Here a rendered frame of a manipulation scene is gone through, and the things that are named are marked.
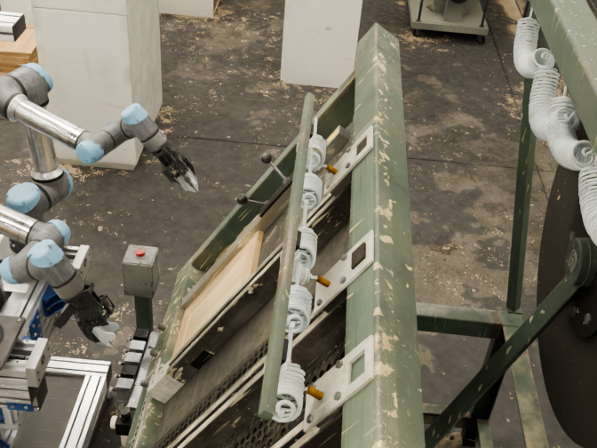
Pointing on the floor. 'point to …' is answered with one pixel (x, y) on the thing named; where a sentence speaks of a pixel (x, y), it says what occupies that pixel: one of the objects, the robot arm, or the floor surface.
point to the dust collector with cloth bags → (449, 17)
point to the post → (144, 313)
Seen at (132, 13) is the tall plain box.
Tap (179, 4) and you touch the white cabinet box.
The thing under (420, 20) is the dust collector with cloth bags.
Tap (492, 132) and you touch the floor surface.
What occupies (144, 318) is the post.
